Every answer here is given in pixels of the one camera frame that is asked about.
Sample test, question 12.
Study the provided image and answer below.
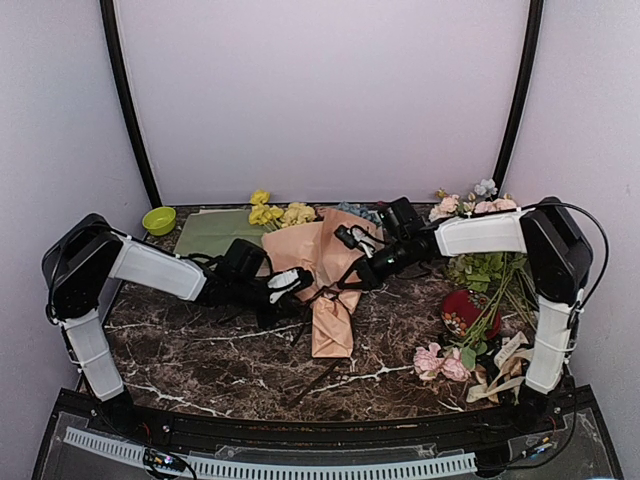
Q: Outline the black frame post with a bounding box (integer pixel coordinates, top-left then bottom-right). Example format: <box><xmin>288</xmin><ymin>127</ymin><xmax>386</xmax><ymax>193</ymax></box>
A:
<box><xmin>99</xmin><ymin>0</ymin><xmax>162</xmax><ymax>208</ymax></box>
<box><xmin>492</xmin><ymin>0</ymin><xmax>545</xmax><ymax>193</ymax></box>

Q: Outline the green plastic bowl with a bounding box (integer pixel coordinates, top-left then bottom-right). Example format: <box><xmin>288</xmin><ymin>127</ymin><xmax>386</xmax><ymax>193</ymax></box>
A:
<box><xmin>142</xmin><ymin>206</ymin><xmax>177</xmax><ymax>237</ymax></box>

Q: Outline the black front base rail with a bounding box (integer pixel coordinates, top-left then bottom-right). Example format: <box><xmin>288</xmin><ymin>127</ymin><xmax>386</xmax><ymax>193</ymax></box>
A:
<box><xmin>54</xmin><ymin>387</ymin><xmax>601</xmax><ymax>454</ymax></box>

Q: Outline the bright yellow flower stem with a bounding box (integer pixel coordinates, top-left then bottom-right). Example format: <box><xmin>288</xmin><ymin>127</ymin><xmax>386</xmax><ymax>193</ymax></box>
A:
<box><xmin>248</xmin><ymin>190</ymin><xmax>284</xmax><ymax>230</ymax></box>

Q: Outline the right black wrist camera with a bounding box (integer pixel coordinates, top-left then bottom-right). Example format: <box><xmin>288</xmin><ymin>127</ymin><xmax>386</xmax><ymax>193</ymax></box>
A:
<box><xmin>378</xmin><ymin>197</ymin><xmax>425</xmax><ymax>240</ymax></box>

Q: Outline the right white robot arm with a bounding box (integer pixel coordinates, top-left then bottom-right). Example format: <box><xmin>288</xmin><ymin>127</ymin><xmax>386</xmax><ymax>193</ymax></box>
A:
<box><xmin>337</xmin><ymin>197</ymin><xmax>596</xmax><ymax>394</ymax></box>

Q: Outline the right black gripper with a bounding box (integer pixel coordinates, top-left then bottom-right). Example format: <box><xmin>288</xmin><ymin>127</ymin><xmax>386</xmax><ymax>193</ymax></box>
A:
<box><xmin>338</xmin><ymin>236</ymin><xmax>415</xmax><ymax>290</ymax></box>

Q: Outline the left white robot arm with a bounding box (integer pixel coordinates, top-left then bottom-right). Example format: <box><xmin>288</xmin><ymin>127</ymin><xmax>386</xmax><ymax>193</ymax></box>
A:
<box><xmin>41</xmin><ymin>213</ymin><xmax>314</xmax><ymax>436</ymax></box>

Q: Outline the pink fake flower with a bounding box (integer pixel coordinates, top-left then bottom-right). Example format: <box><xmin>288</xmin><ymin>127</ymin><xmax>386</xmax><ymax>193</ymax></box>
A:
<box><xmin>412</xmin><ymin>269</ymin><xmax>516</xmax><ymax>384</ymax></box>

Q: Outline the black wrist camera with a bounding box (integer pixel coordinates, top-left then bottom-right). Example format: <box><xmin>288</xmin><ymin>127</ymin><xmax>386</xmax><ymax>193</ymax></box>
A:
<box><xmin>215</xmin><ymin>238</ymin><xmax>267</xmax><ymax>280</ymax></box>
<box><xmin>378</xmin><ymin>197</ymin><xmax>425</xmax><ymax>240</ymax></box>

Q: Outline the left black frame post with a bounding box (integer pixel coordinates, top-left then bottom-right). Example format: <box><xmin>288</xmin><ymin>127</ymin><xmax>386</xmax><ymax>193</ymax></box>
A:
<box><xmin>99</xmin><ymin>0</ymin><xmax>162</xmax><ymax>208</ymax></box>

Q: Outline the blue fake flower stem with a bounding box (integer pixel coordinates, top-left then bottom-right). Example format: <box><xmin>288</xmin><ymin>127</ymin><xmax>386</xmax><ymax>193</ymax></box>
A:
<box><xmin>335</xmin><ymin>201</ymin><xmax>381</xmax><ymax>226</ymax></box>

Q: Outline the pale yellow flower stem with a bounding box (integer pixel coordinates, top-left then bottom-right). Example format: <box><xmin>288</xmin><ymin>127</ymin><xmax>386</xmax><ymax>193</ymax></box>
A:
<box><xmin>280</xmin><ymin>202</ymin><xmax>317</xmax><ymax>228</ymax></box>

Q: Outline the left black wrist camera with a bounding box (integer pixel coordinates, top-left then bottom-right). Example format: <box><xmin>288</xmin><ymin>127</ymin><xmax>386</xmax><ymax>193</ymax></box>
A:
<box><xmin>215</xmin><ymin>238</ymin><xmax>267</xmax><ymax>280</ymax></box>

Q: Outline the green wrapping paper sheet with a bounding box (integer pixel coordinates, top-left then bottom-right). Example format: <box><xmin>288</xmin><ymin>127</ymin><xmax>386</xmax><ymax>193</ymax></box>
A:
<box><xmin>174</xmin><ymin>209</ymin><xmax>267</xmax><ymax>257</ymax></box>

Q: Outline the dark brown ribbon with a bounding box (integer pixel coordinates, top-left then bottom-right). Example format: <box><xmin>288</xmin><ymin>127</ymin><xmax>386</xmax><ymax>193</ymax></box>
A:
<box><xmin>287</xmin><ymin>286</ymin><xmax>360</xmax><ymax>407</ymax></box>

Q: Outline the beige wrapping paper sheet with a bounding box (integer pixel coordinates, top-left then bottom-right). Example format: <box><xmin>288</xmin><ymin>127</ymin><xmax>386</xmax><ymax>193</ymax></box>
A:
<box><xmin>262</xmin><ymin>208</ymin><xmax>383</xmax><ymax>358</ymax></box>

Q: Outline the bunch of fake flowers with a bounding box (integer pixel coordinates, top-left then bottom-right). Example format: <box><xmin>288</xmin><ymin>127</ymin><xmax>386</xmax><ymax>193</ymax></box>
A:
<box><xmin>429</xmin><ymin>179</ymin><xmax>537</xmax><ymax>336</ymax></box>

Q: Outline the right black frame post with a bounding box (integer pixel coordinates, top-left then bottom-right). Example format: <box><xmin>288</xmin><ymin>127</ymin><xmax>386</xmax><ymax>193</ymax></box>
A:
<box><xmin>492</xmin><ymin>0</ymin><xmax>545</xmax><ymax>193</ymax></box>

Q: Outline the red floral tin lid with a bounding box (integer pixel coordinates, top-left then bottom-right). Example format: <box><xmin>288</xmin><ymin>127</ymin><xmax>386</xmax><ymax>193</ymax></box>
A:
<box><xmin>441</xmin><ymin>289</ymin><xmax>489</xmax><ymax>339</ymax></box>

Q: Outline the white slotted cable duct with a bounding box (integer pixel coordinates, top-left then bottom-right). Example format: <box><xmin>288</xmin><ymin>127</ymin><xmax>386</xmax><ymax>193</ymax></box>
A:
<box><xmin>64</xmin><ymin>427</ymin><xmax>477</xmax><ymax>480</ymax></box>

